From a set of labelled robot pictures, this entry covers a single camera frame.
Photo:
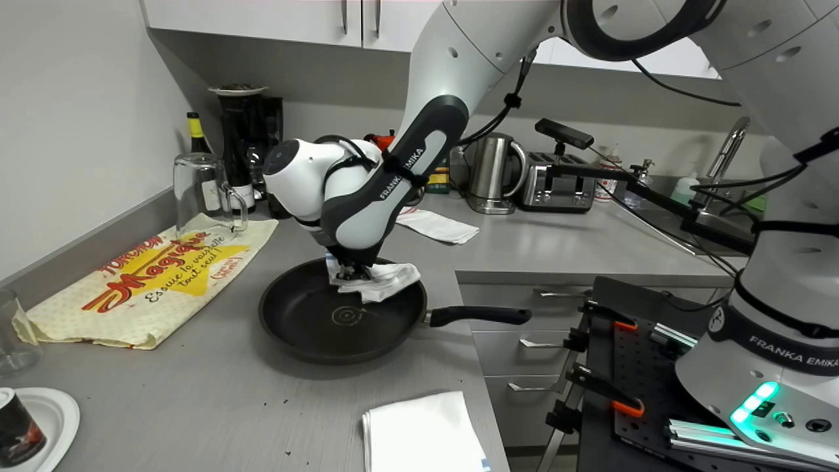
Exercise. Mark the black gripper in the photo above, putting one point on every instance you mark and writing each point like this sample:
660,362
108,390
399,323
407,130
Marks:
356,254

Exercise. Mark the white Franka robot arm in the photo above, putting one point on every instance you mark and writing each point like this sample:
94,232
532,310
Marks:
455,54

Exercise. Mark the black non-stick frying pan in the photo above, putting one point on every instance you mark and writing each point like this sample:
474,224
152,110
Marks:
305,319

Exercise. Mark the folded white cloth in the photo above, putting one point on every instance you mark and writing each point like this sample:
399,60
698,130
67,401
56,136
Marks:
423,435

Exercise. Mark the white paper on counter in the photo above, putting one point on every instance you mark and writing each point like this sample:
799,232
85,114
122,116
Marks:
441,226

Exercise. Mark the small yellow green box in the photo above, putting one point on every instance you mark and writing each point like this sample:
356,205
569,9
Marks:
439,177

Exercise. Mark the red moka pot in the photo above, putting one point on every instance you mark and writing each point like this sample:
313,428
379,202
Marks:
380,139

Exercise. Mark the stainless steel electric kettle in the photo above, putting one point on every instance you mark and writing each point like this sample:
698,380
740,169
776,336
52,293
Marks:
487,175

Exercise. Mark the grey base drawer cabinet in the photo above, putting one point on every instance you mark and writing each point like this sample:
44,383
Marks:
498,350

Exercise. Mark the upturned clear drinking glass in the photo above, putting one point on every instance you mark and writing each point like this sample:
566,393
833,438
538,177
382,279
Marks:
198,188

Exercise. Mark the black coffee maker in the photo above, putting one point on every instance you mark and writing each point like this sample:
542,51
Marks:
238,121

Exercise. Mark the dark wine bottle yellow neck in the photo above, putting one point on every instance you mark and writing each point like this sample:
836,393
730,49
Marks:
198,133

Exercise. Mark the silver toaster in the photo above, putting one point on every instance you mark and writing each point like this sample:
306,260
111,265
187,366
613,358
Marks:
554,188

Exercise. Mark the yellow bag with red print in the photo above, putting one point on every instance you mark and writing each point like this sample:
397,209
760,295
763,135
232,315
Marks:
140,289

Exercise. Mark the green soap bottle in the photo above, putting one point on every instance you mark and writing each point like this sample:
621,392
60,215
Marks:
684,188

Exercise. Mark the small white plate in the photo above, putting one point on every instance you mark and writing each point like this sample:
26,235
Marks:
56,420

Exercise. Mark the small clear glass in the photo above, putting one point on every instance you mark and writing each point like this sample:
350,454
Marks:
14,342

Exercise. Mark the steel sink faucet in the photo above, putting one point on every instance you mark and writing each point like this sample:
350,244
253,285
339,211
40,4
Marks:
730,146

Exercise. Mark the black exterior camera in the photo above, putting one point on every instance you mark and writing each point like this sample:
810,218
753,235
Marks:
565,133

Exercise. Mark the white wall cabinets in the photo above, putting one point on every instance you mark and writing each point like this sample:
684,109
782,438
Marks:
263,17

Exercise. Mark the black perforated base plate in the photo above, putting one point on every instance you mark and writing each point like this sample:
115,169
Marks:
630,369

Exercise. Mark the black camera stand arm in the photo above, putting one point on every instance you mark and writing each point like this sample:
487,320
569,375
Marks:
663,202

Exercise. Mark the aluminium rail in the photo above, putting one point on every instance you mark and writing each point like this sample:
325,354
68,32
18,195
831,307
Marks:
698,434

